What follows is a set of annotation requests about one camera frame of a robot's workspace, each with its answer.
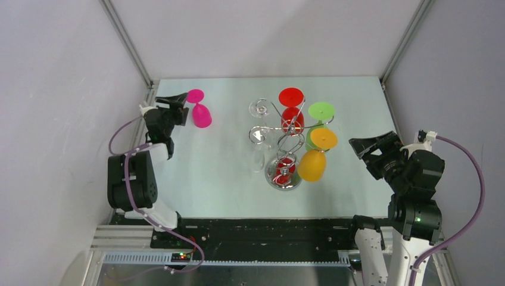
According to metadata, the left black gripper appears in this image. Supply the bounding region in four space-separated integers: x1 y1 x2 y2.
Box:
154 94 189 138

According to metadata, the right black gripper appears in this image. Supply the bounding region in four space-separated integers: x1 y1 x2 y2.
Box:
349 129 410 191

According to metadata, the pink wine glass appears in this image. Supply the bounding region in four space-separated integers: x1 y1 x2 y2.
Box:
187 89 212 128

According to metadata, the orange wine glass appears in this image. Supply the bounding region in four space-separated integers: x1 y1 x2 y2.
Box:
297 128 338 182

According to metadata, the green wine glass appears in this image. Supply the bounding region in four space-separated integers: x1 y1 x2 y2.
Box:
305 102 335 151

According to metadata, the clear wine glass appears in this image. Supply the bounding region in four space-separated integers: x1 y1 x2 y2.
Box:
249 98 273 138

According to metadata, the clear champagne flute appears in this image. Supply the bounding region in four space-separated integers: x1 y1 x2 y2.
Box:
250 130 266 173

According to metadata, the red wine glass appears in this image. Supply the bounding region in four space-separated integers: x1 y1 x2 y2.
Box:
279 87 305 134

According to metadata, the chrome wine glass rack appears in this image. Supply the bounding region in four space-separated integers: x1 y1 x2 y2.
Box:
248 99 314 191

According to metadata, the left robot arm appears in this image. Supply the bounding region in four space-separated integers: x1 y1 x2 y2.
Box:
107 92 189 248

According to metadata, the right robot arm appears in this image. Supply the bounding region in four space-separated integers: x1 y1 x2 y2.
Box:
346 130 445 285

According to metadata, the right circuit board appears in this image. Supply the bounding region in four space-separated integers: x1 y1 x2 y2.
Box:
349 257 363 272

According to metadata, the circuit board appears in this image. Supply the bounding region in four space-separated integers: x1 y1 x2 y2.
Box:
170 252 192 263
349 257 363 272

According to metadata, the left circuit board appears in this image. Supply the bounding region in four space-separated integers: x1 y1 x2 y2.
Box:
170 252 192 263

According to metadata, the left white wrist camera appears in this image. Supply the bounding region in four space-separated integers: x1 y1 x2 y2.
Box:
139 104 157 117

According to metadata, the left aluminium frame post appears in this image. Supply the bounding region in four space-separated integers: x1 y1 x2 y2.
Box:
99 0 153 89

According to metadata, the aluminium frame post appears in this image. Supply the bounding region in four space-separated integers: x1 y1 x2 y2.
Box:
380 0 435 89
99 0 153 89

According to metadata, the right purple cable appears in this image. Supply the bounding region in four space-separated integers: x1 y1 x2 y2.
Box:
408 135 486 286

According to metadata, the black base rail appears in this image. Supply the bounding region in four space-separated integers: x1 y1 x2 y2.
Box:
110 213 389 263

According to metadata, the right aluminium frame post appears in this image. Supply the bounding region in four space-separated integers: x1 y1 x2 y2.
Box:
380 0 435 89

